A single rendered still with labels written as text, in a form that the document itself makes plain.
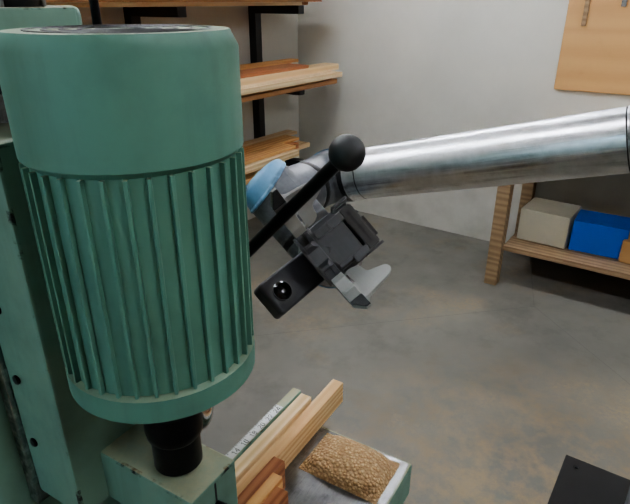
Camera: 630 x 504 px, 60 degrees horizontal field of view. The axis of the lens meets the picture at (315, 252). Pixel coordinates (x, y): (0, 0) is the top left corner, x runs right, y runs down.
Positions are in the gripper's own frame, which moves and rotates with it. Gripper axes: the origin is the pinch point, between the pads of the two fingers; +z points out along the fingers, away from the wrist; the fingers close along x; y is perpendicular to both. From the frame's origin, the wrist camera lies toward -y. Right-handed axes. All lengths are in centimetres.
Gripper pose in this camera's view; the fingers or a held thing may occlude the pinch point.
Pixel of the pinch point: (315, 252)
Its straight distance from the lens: 55.0
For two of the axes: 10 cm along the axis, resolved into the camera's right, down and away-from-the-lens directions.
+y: 7.7, -6.4, 0.3
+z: -0.3, -0.8, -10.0
